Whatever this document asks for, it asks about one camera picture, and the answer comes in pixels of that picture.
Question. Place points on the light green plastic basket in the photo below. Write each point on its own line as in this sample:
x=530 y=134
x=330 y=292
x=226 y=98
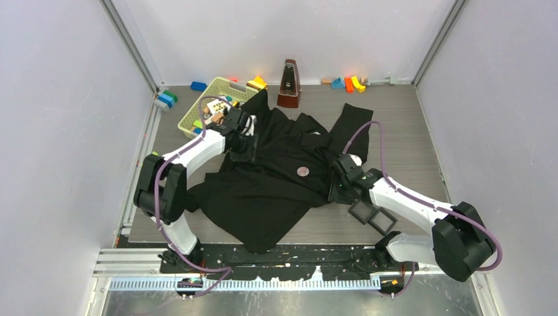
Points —
x=220 y=88

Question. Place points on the yellow curved block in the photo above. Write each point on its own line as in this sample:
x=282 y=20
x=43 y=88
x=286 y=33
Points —
x=357 y=85

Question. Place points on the light blue toy block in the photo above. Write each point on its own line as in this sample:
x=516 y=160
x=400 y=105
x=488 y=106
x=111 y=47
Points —
x=338 y=83

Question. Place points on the round pink brooch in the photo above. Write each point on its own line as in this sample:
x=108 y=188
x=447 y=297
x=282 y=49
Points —
x=303 y=171

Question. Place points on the black garment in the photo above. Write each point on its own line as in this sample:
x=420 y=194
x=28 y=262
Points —
x=259 y=203

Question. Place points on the yellow orange block stack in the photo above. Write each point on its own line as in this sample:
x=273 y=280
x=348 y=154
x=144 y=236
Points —
x=257 y=83

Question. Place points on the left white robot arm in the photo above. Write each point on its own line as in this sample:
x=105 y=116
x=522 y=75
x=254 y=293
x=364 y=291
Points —
x=161 y=191

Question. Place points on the nine of spades card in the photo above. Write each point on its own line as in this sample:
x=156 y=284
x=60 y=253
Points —
x=217 y=106

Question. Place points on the red orange block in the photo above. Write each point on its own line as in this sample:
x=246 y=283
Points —
x=349 y=87

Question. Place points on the brown wooden metronome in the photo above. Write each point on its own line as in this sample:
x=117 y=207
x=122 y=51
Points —
x=289 y=93

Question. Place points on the black square frame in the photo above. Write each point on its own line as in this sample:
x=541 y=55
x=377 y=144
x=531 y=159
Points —
x=363 y=211
x=382 y=221

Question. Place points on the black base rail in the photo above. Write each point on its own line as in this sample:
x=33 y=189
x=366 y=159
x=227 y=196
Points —
x=294 y=262

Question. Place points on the left black square frame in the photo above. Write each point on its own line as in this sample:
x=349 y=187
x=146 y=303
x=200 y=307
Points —
x=363 y=211

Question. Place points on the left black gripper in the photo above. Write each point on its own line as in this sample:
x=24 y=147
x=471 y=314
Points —
x=251 y=155

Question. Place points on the blue green stacked blocks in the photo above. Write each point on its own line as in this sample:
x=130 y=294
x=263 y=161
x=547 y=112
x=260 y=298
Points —
x=165 y=100

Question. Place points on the right black square frame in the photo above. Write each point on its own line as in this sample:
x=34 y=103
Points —
x=382 y=221

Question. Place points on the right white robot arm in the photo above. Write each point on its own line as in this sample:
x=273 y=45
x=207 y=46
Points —
x=456 y=239

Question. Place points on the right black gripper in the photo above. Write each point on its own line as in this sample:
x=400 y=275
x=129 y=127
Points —
x=334 y=197

